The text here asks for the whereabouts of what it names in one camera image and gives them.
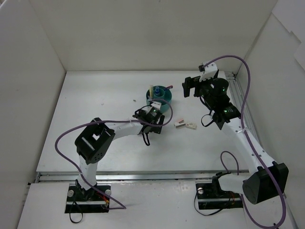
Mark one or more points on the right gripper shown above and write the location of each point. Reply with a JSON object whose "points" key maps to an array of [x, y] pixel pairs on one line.
{"points": [[195, 84]]}

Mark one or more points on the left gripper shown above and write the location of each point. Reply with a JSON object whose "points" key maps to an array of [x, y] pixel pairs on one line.
{"points": [[141, 115]]}

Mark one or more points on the pink white stapler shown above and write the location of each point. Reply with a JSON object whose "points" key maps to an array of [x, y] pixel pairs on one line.
{"points": [[179, 123]]}

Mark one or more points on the yellow highlighter pen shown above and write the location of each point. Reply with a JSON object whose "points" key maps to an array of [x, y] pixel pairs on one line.
{"points": [[151, 92]]}

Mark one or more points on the small white eraser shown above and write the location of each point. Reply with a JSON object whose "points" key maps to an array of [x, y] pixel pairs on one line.
{"points": [[191, 125]]}

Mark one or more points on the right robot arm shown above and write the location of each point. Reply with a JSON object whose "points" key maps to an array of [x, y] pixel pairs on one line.
{"points": [[267, 178]]}

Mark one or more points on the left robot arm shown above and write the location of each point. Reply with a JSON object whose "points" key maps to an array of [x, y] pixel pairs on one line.
{"points": [[94, 141]]}

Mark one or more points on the teal round organizer container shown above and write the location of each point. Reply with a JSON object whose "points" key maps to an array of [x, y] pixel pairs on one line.
{"points": [[165, 98]]}

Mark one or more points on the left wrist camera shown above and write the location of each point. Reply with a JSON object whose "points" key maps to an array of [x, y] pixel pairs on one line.
{"points": [[156, 104]]}

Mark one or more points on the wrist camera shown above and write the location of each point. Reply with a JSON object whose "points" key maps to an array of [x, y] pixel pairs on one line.
{"points": [[208, 71], [156, 104]]}

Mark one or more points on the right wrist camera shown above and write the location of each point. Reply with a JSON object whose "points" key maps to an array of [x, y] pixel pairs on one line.
{"points": [[208, 71]]}

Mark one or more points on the aluminium rail right side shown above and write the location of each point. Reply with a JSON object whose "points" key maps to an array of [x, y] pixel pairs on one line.
{"points": [[247, 124]]}

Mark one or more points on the aluminium rail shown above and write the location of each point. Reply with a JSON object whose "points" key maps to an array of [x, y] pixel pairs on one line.
{"points": [[247, 124], [136, 176]]}

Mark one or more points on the aluminium rail front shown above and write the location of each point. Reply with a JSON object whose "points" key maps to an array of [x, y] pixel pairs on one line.
{"points": [[136, 176]]}

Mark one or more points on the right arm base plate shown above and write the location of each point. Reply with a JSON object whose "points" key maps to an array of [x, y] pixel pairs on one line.
{"points": [[207, 198]]}

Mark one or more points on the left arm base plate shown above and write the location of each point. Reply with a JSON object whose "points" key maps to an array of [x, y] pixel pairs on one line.
{"points": [[77, 203]]}

